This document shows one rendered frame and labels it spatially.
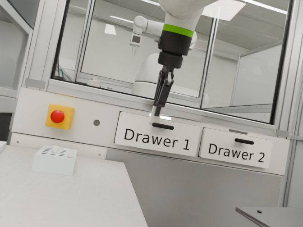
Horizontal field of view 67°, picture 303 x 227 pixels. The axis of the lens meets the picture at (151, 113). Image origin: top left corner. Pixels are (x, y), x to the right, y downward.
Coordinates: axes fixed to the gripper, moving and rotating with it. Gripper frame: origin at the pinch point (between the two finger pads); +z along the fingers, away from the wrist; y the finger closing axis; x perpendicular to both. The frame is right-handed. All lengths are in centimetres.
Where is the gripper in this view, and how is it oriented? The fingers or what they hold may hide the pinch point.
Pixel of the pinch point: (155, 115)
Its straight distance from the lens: 75.4
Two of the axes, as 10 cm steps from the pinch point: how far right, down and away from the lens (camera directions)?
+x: 9.6, 1.9, 1.9
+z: -2.4, 9.2, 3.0
